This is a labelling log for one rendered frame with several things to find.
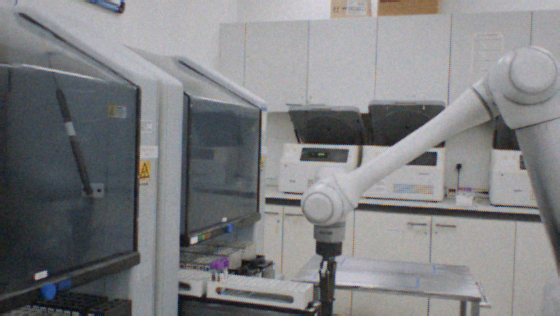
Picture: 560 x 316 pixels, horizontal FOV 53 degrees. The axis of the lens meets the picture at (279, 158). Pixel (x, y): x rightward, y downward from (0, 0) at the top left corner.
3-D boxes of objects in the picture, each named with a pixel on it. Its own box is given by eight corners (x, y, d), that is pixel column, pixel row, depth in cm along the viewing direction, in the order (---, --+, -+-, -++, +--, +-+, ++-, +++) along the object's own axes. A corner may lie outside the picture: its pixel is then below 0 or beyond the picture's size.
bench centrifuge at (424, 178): (358, 198, 385) (361, 97, 383) (372, 191, 445) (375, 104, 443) (443, 203, 369) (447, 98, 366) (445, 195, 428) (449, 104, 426)
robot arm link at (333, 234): (309, 221, 154) (309, 243, 155) (342, 223, 152) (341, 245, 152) (318, 217, 163) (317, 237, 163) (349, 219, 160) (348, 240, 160)
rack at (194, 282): (113, 290, 174) (113, 270, 174) (131, 282, 184) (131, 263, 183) (200, 301, 165) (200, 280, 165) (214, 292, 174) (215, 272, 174)
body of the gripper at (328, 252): (319, 237, 163) (318, 269, 163) (312, 242, 155) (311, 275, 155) (345, 239, 160) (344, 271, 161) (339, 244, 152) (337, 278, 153)
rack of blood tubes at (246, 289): (205, 301, 164) (206, 280, 164) (219, 293, 174) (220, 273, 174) (303, 314, 155) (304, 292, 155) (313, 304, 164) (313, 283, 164)
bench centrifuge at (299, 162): (276, 193, 405) (279, 104, 403) (302, 187, 463) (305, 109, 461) (352, 198, 386) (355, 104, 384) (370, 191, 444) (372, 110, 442)
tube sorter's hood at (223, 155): (43, 233, 179) (46, 32, 177) (146, 212, 237) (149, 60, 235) (189, 247, 163) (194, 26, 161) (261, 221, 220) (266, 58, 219)
